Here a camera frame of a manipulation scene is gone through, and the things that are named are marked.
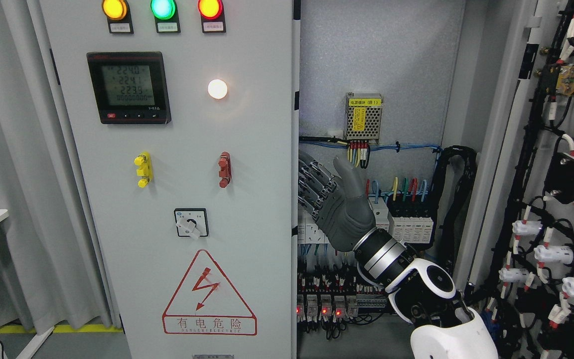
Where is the grey cabinet door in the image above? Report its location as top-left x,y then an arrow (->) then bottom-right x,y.
39,0 -> 297,359
436,0 -> 574,359

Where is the black digital power meter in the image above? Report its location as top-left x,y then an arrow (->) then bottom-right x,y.
87,51 -> 171,124

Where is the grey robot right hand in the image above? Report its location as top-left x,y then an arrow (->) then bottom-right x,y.
297,152 -> 376,252

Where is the lower relay and breaker row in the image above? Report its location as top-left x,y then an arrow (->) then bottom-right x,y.
295,262 -> 393,340

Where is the red indicator lamp left door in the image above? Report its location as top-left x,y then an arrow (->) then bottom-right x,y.
197,0 -> 223,20

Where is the grey curtain left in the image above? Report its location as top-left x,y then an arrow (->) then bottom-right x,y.
0,0 -> 119,332

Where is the white socket breaker row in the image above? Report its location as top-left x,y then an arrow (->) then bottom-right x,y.
297,200 -> 390,245

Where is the yellow indicator lamp left door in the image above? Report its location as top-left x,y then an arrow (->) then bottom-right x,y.
102,0 -> 129,21

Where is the black corrugated cable conduit right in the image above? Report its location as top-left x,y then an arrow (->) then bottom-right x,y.
429,146 -> 479,280

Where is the green indicator lamp left door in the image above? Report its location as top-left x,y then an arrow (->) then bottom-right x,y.
150,0 -> 177,20

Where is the red terminal connector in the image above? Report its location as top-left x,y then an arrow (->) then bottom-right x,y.
217,152 -> 232,188

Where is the red electric danger warning sticker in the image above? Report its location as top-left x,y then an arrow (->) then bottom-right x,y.
162,249 -> 257,336

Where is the yellow terminal connector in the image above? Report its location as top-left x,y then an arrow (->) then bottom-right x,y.
134,152 -> 153,188

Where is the black surge protector block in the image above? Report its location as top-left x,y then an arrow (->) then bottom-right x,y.
386,195 -> 437,250

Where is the left door rotary switch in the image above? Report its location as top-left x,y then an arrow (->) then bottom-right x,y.
174,207 -> 209,239

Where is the metal mesh power supply module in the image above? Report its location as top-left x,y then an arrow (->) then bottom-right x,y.
344,92 -> 384,145

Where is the white glowing indicator lamp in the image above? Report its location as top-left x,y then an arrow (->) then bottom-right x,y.
207,79 -> 228,100

